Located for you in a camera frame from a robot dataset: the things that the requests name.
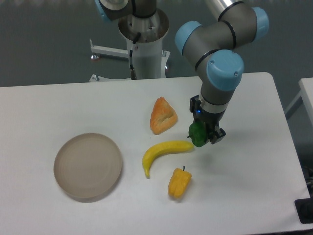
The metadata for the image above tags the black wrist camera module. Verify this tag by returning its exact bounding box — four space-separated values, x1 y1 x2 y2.
189 95 201 113

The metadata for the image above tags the green pepper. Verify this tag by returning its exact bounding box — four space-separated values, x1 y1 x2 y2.
188 121 208 147

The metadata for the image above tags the beige round plate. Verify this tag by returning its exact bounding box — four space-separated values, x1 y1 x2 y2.
53 133 123 203

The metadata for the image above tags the white side table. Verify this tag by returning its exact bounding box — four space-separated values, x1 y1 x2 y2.
284 77 313 123

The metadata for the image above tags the black box at table edge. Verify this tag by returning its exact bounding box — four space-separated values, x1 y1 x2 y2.
294 198 313 224

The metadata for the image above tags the yellow pepper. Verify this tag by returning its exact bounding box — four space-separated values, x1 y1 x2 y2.
168 166 192 199

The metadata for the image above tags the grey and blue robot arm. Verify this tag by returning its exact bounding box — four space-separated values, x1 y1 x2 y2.
95 0 269 147

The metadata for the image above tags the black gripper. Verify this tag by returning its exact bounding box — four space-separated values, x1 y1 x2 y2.
193 109 226 144

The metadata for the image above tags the black cable on pedestal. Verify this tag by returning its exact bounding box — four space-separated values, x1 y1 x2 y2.
129 32 141 80

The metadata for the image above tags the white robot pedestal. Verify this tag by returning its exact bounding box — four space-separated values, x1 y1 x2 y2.
90 9 170 80

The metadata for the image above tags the yellow banana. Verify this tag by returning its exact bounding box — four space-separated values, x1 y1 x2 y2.
142 141 194 179

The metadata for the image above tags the orange bread slice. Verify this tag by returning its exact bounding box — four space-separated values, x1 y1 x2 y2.
150 97 178 135

